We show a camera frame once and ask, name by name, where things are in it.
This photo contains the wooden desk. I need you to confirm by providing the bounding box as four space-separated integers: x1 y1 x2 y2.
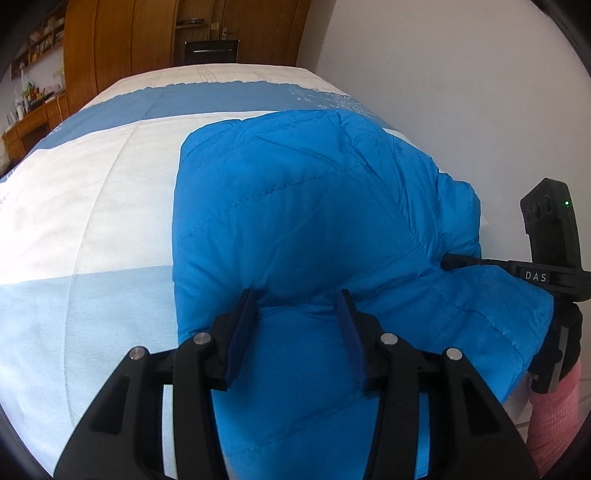
2 90 70 165

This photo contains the wooden wardrobe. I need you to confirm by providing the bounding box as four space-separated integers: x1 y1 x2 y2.
62 0 182 114

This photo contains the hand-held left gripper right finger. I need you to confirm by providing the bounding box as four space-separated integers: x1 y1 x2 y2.
336 289 541 480

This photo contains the clutter of bottles on desk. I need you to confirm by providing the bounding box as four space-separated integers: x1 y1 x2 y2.
4 69 62 125

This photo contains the person's right forearm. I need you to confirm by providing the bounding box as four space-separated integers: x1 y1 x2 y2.
529 360 581 467

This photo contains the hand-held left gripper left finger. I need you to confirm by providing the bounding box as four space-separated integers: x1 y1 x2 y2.
53 288 264 480

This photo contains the wooden wall shelf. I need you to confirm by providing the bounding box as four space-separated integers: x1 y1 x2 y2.
11 14 65 75

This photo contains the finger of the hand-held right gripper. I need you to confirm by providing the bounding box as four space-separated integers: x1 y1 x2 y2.
441 254 511 274

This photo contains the bed with blue white blanket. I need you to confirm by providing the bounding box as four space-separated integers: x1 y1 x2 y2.
0 65 555 480

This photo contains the blue puffer jacket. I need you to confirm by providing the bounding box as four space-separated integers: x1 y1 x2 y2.
172 109 555 480

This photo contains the wooden door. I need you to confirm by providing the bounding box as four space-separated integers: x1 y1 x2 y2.
175 0 312 68

